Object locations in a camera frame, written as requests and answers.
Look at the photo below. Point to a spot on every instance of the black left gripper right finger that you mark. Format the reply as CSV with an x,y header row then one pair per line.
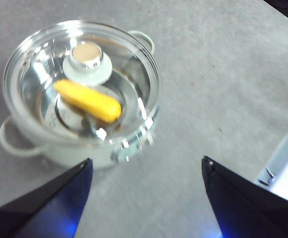
x,y
252,213

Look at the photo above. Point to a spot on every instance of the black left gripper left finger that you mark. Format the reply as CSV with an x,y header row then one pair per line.
x,y
34,213

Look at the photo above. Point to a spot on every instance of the yellow corn cob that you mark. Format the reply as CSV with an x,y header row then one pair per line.
x,y
89,99

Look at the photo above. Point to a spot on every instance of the glass lid with green knob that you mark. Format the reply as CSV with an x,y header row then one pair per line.
x,y
86,53

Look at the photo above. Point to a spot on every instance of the pale green electric pot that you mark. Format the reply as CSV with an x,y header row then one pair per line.
x,y
67,156

